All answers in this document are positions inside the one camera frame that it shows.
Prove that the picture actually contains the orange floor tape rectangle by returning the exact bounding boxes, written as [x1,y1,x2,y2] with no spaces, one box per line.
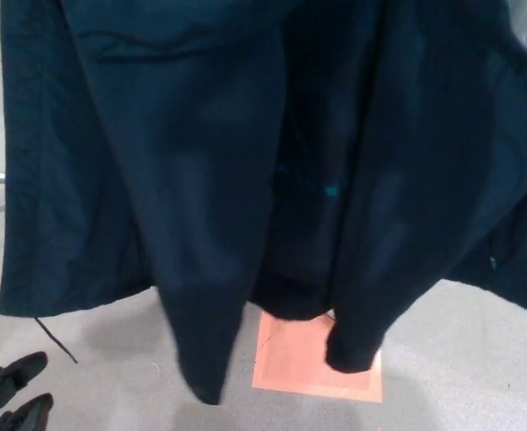
[250,309,384,392]

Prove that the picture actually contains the robot left black hand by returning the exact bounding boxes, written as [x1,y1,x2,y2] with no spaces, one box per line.
[0,351,56,431]

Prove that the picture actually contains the dark teal coat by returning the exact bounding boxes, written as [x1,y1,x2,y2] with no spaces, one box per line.
[0,0,527,406]

